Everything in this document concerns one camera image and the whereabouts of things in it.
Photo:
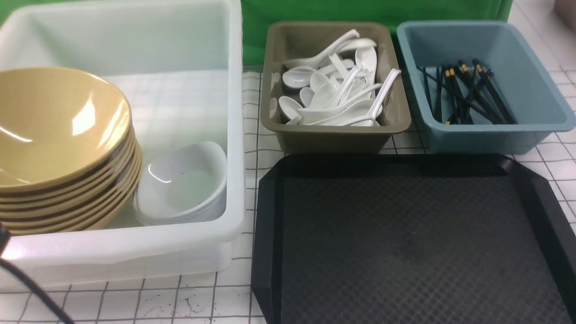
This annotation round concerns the blue-grey chopstick bin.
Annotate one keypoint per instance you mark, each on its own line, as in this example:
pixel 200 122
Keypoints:
pixel 515 71

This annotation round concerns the stack of white dishes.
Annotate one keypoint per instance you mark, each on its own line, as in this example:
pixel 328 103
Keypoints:
pixel 186 185

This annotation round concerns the black chopstick in bin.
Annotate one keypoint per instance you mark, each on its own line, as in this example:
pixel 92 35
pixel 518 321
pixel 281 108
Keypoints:
pixel 507 116

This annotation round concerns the white spoon front left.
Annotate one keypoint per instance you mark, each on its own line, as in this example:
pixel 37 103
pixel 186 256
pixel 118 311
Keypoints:
pixel 289 107

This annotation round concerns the black chopstick gold tip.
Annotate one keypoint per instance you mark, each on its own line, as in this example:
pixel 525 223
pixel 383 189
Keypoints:
pixel 456 115

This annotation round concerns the white spoon left round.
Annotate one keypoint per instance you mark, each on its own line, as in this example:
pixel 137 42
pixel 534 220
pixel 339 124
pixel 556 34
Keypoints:
pixel 298 77

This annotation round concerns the olive-brown spoon bin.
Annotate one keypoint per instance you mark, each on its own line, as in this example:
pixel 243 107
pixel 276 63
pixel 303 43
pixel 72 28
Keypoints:
pixel 356 65

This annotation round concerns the black serving tray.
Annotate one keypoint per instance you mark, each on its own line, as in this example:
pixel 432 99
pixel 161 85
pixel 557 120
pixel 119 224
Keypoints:
pixel 411 239

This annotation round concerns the large white plastic tub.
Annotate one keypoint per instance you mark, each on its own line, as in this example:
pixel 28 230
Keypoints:
pixel 196 106

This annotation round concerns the white spoon right leaning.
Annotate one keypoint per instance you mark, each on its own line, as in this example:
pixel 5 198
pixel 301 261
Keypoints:
pixel 377 106

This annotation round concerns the yellow noodle bowl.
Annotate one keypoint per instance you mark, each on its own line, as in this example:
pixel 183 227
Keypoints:
pixel 57 123

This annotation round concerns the white spoon long top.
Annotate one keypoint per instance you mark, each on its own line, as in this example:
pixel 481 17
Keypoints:
pixel 313 62

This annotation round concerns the white ceramic soup spoon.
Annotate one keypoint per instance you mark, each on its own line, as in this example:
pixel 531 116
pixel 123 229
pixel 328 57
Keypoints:
pixel 354 107

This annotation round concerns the black chopstick gold band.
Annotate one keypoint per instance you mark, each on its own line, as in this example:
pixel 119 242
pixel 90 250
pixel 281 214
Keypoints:
pixel 474 96

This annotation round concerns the stack of yellow bowls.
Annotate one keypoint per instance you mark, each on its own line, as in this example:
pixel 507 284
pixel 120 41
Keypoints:
pixel 63 182

